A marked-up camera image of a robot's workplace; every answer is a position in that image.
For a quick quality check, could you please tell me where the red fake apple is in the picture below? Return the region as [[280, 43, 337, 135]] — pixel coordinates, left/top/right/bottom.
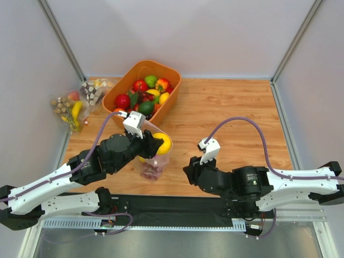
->
[[132, 80, 149, 92], [115, 94, 131, 110]]

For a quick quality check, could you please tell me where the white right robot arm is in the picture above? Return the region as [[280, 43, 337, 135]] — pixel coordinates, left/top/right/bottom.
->
[[183, 157, 343, 218]]

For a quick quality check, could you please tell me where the yellow fake lemon in basket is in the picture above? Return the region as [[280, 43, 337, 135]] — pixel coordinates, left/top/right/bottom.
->
[[159, 92, 170, 105]]

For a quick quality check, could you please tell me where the fake orange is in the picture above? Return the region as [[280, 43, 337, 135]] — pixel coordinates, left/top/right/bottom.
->
[[113, 108, 125, 112]]

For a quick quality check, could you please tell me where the green fake lime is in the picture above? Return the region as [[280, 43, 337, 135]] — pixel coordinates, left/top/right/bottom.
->
[[138, 101, 155, 116]]

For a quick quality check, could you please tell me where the red fake apple in basket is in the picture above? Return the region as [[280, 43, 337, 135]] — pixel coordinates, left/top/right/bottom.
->
[[132, 80, 149, 92]]

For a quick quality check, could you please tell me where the orange plastic basket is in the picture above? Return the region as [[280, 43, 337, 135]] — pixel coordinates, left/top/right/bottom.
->
[[102, 60, 181, 126]]

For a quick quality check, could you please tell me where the yellow fake lemon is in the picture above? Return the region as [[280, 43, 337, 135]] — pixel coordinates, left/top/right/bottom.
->
[[153, 132, 173, 155], [159, 92, 170, 105]]

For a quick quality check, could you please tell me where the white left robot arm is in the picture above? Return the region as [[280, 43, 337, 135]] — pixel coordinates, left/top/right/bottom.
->
[[1, 130, 164, 231]]

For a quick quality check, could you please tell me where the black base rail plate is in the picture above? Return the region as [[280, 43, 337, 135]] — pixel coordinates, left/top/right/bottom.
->
[[80, 185, 259, 228]]

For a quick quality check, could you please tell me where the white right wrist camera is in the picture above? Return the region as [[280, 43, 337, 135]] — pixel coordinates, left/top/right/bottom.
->
[[198, 138, 220, 164]]

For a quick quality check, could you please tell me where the clear polka dot zip bag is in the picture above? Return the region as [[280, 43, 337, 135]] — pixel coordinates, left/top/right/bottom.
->
[[133, 120, 173, 181]]

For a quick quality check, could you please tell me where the clear bag with banana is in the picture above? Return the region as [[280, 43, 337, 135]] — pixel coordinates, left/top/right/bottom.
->
[[49, 90, 89, 133]]

